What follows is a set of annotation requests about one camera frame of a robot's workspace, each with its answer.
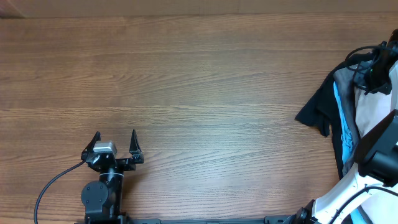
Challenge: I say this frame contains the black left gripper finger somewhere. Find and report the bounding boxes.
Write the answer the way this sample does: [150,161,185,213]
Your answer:
[129,129,142,154]
[82,131,101,153]

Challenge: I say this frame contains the beige shorts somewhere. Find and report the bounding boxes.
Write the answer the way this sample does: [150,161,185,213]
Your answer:
[355,63,397,224]

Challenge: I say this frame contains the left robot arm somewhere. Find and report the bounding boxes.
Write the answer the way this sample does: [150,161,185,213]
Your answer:
[81,131,144,224]

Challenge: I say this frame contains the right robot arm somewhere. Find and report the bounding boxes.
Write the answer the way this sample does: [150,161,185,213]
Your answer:
[284,32,397,223]

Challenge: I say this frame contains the black garment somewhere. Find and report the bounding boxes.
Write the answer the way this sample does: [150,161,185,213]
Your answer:
[295,53,372,179]

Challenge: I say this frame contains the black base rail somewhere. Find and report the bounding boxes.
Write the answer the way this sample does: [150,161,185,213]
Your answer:
[77,215,295,224]

